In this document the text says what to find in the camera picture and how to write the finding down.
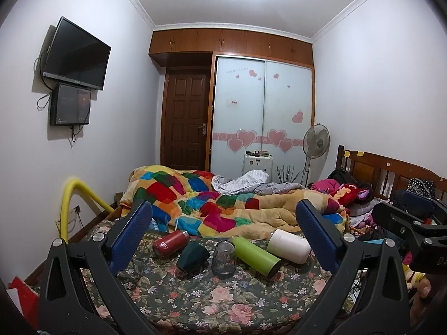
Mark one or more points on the colourful patchwork blanket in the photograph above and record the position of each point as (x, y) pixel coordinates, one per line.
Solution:
(186, 200)

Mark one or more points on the yellow padded rail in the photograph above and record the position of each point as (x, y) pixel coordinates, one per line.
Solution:
(81, 209)

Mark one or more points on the black patterned bag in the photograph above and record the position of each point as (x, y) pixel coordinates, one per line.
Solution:
(422, 187)

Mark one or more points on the pile of pink clothes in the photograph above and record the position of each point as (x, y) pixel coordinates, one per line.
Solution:
(342, 196)

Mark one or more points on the red paper bag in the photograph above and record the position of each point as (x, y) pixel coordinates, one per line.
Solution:
(26, 301)

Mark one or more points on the upper wooden cabinets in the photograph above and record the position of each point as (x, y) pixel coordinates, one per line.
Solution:
(168, 46)

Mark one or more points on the brown wooden door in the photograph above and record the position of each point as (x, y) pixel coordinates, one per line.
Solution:
(184, 118)

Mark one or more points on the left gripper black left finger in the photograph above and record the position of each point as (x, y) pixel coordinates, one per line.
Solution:
(65, 305)

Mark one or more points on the red thermos bottle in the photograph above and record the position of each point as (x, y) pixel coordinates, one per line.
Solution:
(170, 244)

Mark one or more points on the black wall television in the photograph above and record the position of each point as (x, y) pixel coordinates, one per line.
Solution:
(76, 56)

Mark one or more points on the dark teal faceted cup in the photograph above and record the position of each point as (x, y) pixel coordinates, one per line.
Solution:
(193, 258)

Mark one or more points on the standing electric fan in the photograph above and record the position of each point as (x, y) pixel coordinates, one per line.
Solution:
(316, 143)

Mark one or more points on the wooden bed headboard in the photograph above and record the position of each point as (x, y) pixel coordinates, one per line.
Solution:
(386, 175)

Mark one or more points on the green thermos bottle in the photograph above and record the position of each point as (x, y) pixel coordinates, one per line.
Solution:
(255, 257)

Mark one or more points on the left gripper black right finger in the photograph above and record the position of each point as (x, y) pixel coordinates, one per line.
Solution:
(366, 293)

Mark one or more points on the grey white crumpled sheet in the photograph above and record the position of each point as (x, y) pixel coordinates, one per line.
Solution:
(253, 182)

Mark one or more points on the small black wall monitor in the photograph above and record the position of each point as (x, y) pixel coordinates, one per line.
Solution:
(70, 106)

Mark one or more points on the small white cabinet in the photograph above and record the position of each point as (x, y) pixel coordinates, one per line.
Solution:
(258, 160)

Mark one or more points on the sliding wardrobe with hearts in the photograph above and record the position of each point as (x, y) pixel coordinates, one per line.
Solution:
(260, 105)

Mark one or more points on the white thermos bottle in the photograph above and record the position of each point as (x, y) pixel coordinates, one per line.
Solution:
(289, 246)

